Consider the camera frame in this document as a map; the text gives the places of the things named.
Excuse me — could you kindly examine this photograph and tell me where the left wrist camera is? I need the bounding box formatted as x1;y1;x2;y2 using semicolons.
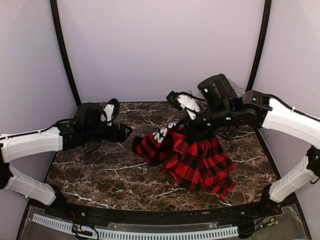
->
100;98;120;126

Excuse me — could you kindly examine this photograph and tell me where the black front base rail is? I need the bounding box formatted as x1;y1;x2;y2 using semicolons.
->
44;193;297;232

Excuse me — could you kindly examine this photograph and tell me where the black frame post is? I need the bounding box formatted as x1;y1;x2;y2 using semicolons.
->
49;0;82;107
245;0;272;92

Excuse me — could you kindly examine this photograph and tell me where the white slotted cable duct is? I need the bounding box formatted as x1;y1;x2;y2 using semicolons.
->
31;213;239;240

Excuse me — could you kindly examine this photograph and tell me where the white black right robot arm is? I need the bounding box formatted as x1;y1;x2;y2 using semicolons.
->
166;73;320;217

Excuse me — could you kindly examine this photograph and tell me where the red black plaid shirt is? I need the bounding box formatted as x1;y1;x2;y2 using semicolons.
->
131;122;237;199

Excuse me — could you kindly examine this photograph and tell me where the black right frame post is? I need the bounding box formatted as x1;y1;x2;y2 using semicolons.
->
245;0;272;92

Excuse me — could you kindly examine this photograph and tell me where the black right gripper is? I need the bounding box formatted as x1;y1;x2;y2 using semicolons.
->
172;103;235;142

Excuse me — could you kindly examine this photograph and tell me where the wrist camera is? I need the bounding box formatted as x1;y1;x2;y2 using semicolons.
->
166;91;201;120
100;98;120;126

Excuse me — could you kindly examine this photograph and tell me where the black left frame post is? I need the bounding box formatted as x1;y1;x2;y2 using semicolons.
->
49;0;82;107

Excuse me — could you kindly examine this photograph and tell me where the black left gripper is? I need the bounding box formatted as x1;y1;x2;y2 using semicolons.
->
84;121;132;143

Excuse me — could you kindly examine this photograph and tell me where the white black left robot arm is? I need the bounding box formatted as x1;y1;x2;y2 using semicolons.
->
0;98;132;218

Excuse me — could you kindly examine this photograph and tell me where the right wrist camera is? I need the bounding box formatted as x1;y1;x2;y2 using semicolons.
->
166;91;201;120

